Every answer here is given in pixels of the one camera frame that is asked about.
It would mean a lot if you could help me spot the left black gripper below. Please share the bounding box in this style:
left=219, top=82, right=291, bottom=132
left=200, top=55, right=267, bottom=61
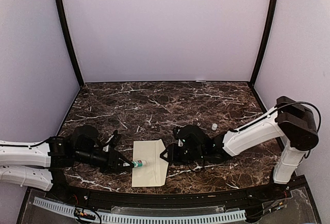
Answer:
left=75, top=148, right=134, bottom=174

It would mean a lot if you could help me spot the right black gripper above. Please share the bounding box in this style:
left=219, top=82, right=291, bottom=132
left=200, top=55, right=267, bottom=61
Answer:
left=160, top=142, right=205, bottom=165

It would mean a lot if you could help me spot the green white glue stick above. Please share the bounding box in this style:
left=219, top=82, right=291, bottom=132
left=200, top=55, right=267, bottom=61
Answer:
left=123, top=160, right=147, bottom=168

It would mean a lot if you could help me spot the cream paper envelope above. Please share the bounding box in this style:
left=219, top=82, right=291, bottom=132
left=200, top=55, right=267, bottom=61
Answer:
left=131, top=139, right=169, bottom=187

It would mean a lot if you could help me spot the white glue stick cap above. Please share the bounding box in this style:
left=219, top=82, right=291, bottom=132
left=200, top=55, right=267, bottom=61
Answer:
left=211, top=123, right=218, bottom=131

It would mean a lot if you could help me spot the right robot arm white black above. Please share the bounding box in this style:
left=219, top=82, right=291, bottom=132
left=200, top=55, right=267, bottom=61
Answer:
left=160, top=96, right=321, bottom=200

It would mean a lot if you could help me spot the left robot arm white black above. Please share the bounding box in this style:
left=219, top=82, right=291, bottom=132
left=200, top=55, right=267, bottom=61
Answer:
left=1, top=125, right=135, bottom=201

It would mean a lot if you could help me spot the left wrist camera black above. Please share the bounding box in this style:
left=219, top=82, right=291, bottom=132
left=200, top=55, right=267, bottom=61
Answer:
left=102, top=130, right=122, bottom=152

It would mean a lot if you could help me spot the small circuit board with wires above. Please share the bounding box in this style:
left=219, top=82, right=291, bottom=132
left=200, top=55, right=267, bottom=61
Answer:
left=74, top=208, right=96, bottom=221

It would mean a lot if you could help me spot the black front table rail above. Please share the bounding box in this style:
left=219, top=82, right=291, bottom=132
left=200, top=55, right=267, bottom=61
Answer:
left=45, top=175, right=290, bottom=209

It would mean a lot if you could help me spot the white slotted cable duct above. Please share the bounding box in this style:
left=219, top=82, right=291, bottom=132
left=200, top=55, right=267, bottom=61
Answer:
left=33, top=197, right=246, bottom=223

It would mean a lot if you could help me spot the left black frame post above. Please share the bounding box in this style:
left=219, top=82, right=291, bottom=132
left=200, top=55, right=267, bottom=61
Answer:
left=55, top=0, right=85, bottom=88

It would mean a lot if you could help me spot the black frame post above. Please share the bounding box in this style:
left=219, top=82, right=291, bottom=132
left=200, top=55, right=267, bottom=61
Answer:
left=55, top=0, right=85, bottom=88
left=249, top=0, right=277, bottom=88

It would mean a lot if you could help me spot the right black frame post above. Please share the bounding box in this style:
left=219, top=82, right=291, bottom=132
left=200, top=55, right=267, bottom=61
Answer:
left=249, top=0, right=277, bottom=88

